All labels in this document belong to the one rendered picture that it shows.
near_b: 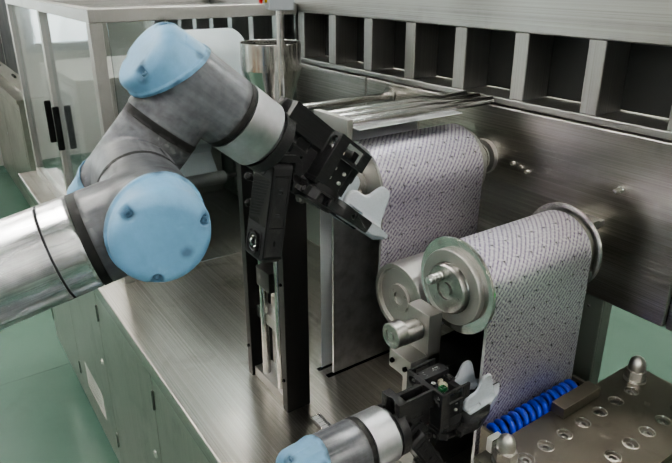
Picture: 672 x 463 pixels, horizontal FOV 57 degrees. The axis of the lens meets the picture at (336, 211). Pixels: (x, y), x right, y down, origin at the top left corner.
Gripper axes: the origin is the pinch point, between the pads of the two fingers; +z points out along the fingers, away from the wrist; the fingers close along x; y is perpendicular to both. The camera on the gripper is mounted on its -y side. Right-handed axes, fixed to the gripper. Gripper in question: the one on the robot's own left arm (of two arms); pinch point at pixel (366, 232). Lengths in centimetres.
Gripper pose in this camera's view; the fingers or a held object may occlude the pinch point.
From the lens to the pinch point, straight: 77.7
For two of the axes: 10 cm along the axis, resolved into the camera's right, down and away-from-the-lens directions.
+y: 5.2, -8.5, 0.6
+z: 6.3, 4.4, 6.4
